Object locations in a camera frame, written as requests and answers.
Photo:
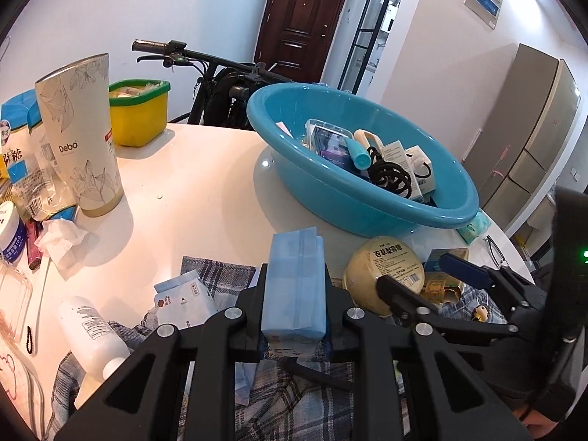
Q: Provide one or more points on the clear plastic box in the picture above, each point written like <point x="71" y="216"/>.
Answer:
<point x="15" y="294"/>

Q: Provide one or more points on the purple box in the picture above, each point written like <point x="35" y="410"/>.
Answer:
<point x="329" y="141"/>

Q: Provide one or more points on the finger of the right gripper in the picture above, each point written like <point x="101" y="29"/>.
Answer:
<point x="402" y="300"/>
<point x="508" y="290"/>

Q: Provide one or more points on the blue plastic basin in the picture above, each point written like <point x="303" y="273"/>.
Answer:
<point x="358" y="200"/>

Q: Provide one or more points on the yellow box green rim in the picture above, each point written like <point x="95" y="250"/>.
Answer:
<point x="139" y="110"/>

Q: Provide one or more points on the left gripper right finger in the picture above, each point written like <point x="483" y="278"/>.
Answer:
<point x="410" y="383"/>

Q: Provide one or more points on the white blue cream jar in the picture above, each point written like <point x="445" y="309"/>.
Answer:
<point x="13" y="234"/>

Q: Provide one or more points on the white floral Debo cup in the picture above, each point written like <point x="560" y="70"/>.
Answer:
<point x="74" y="103"/>

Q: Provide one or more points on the white plastic bottle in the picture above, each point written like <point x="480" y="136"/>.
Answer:
<point x="94" y="343"/>

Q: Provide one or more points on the bear print white pouch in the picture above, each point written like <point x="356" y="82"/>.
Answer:
<point x="22" y="387"/>

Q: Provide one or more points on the black frame eyeglasses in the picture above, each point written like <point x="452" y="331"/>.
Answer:
<point x="496" y="255"/>

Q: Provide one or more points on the crumpled white tissue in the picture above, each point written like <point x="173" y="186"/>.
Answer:
<point x="58" y="239"/>

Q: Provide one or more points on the small doll figurine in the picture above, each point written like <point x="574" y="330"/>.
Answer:
<point x="480" y="314"/>

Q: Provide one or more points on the person's right hand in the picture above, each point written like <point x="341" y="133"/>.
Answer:
<point x="536" y="423"/>

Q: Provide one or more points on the dark red entrance door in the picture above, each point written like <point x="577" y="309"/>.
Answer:
<point x="295" y="37"/>

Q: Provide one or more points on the black glass sliding door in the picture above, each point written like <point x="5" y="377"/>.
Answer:
<point x="371" y="36"/>

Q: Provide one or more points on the blue tissue pack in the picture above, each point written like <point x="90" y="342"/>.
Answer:
<point x="294" y="304"/>

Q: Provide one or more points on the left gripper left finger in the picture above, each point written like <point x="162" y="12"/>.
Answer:
<point x="178" y="384"/>

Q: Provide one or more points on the round yellow cream jar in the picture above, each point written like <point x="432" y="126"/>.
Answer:
<point x="381" y="256"/>

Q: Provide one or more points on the white green box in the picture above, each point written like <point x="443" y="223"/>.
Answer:
<point x="402" y="181"/>

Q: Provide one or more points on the beige refrigerator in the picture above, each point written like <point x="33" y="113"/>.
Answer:
<point x="523" y="134"/>

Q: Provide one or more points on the green tissue pack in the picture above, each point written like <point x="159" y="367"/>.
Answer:
<point x="475" y="228"/>

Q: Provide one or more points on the bicycle handlebar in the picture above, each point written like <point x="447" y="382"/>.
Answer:
<point x="175" y="53"/>

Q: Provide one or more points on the blue white powder bag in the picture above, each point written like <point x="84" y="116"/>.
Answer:
<point x="32" y="186"/>

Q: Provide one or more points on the light blue sachet pack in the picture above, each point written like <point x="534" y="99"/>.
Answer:
<point x="183" y="301"/>

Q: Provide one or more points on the gold cigarette box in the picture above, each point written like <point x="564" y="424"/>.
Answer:
<point x="439" y="287"/>

